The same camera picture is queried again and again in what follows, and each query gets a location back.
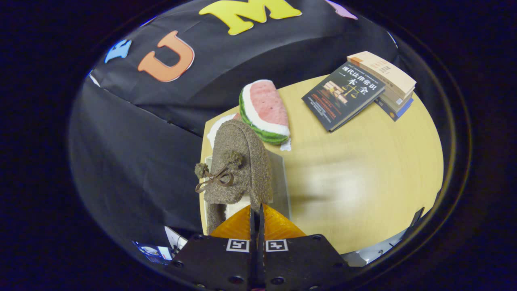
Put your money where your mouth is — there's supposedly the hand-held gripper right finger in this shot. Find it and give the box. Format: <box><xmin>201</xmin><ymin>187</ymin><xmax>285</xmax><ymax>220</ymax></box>
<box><xmin>261</xmin><ymin>204</ymin><xmax>354</xmax><ymax>291</ymax></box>

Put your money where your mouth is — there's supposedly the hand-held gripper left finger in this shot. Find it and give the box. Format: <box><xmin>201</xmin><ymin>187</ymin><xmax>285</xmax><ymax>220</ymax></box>
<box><xmin>166</xmin><ymin>205</ymin><xmax>259</xmax><ymax>291</ymax></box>

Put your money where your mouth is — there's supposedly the grey storage box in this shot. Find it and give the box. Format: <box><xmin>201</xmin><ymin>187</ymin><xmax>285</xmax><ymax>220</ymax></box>
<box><xmin>204</xmin><ymin>150</ymin><xmax>291</xmax><ymax>233</ymax></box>

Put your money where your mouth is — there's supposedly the brown fuzzy shoe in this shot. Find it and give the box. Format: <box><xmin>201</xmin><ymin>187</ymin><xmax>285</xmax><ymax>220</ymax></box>
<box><xmin>195</xmin><ymin>119</ymin><xmax>273</xmax><ymax>235</ymax></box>

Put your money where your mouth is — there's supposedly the blue printed card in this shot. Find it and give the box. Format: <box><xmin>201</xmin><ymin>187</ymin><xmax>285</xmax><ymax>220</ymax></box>
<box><xmin>133</xmin><ymin>241</ymin><xmax>173</xmax><ymax>262</ymax></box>

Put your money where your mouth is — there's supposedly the white plush toy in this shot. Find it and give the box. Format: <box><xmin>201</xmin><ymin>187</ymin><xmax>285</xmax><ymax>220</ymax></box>
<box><xmin>207</xmin><ymin>113</ymin><xmax>242</xmax><ymax>148</ymax></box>

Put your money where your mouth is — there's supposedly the watermelon slice plush toy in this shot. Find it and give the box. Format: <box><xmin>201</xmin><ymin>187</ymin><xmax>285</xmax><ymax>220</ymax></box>
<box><xmin>239</xmin><ymin>80</ymin><xmax>291</xmax><ymax>146</ymax></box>

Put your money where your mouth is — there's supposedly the dark cover book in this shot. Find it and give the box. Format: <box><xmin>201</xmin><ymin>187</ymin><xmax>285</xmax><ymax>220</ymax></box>
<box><xmin>302</xmin><ymin>62</ymin><xmax>385</xmax><ymax>133</ymax></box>

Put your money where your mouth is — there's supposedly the blue cover book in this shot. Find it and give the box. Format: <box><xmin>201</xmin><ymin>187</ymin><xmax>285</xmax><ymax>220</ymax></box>
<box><xmin>375</xmin><ymin>97</ymin><xmax>414</xmax><ymax>122</ymax></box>

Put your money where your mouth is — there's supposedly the tan paperback book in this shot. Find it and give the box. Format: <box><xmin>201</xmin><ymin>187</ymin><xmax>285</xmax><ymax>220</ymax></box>
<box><xmin>380</xmin><ymin>90</ymin><xmax>415</xmax><ymax>110</ymax></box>

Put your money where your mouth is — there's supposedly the beige cover book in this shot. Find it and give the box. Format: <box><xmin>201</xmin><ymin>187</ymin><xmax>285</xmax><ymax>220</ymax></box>
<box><xmin>347</xmin><ymin>51</ymin><xmax>416</xmax><ymax>99</ymax></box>

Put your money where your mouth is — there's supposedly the white device with cable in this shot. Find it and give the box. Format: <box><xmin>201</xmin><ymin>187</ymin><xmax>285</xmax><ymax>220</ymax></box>
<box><xmin>165</xmin><ymin>226</ymin><xmax>188</xmax><ymax>250</ymax></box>

